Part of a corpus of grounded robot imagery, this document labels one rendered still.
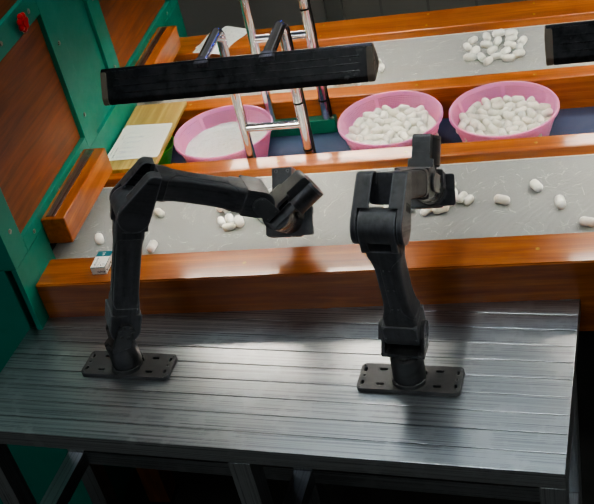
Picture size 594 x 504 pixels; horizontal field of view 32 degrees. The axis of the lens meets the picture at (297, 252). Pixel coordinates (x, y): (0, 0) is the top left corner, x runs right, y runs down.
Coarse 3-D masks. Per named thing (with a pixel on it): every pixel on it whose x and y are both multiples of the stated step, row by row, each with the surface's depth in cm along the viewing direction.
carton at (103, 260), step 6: (102, 252) 234; (108, 252) 233; (96, 258) 232; (102, 258) 232; (108, 258) 231; (96, 264) 230; (102, 264) 230; (108, 264) 231; (96, 270) 230; (102, 270) 230; (108, 270) 231
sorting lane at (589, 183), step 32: (512, 160) 240; (544, 160) 237; (576, 160) 235; (352, 192) 242; (480, 192) 232; (512, 192) 230; (544, 192) 227; (576, 192) 225; (96, 224) 252; (160, 224) 247; (192, 224) 244; (256, 224) 239; (320, 224) 234; (416, 224) 227; (448, 224) 225; (480, 224) 223; (512, 224) 220; (544, 224) 218; (576, 224) 216; (64, 256) 244
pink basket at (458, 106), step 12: (492, 84) 264; (504, 84) 263; (516, 84) 262; (528, 84) 261; (468, 96) 263; (480, 96) 264; (492, 96) 265; (528, 96) 262; (540, 96) 259; (552, 96) 254; (456, 108) 260; (552, 108) 254; (456, 120) 259; (552, 120) 246; (468, 132) 247; (528, 132) 243; (540, 132) 246
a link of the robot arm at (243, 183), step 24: (144, 168) 199; (168, 168) 198; (144, 192) 193; (168, 192) 196; (192, 192) 198; (216, 192) 200; (240, 192) 201; (264, 192) 203; (120, 216) 194; (144, 216) 195
